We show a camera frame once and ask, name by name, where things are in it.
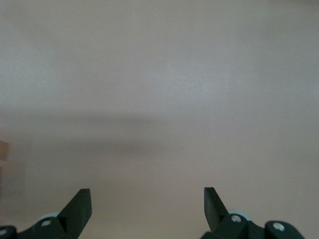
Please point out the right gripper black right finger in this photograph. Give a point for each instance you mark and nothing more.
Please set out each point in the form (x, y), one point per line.
(224, 224)

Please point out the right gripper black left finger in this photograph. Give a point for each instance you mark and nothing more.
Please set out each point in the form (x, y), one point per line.
(72, 216)

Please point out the tan brown block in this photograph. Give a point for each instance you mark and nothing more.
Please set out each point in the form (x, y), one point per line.
(3, 150)

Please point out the brown paper table cover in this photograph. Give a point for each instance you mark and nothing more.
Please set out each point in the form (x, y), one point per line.
(159, 74)

